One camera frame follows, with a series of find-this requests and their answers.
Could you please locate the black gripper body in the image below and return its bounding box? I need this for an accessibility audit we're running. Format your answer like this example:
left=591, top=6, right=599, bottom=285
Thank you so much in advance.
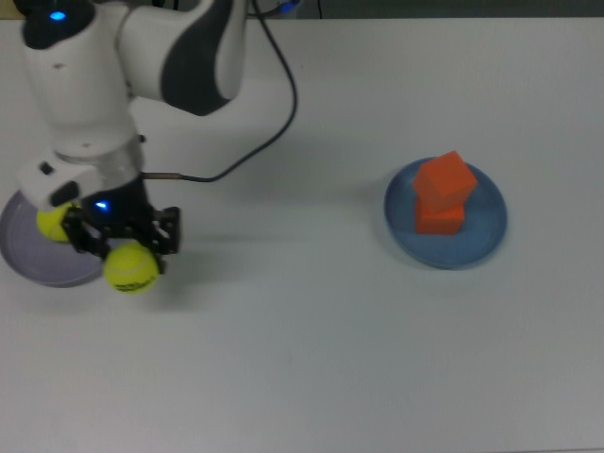
left=80, top=175, right=153, bottom=245

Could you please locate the yellow tennis ball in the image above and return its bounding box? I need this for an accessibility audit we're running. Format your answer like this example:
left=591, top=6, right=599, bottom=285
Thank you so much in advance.
left=36, top=202, right=76, bottom=243
left=102, top=243, right=159, bottom=294

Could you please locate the orange cube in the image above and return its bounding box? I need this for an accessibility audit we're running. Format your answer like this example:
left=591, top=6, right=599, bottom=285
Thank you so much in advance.
left=413, top=197, right=466, bottom=236
left=412, top=150, right=478, bottom=213

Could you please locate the purple plate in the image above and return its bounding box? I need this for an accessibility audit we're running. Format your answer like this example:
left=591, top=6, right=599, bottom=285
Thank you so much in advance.
left=0, top=191, right=112, bottom=289

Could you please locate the blue plate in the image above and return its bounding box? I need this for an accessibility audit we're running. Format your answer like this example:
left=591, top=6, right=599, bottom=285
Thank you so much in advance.
left=383, top=158, right=510, bottom=271

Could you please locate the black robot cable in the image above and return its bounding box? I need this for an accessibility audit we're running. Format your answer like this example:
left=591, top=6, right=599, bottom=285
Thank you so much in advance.
left=140, top=0, right=298, bottom=183

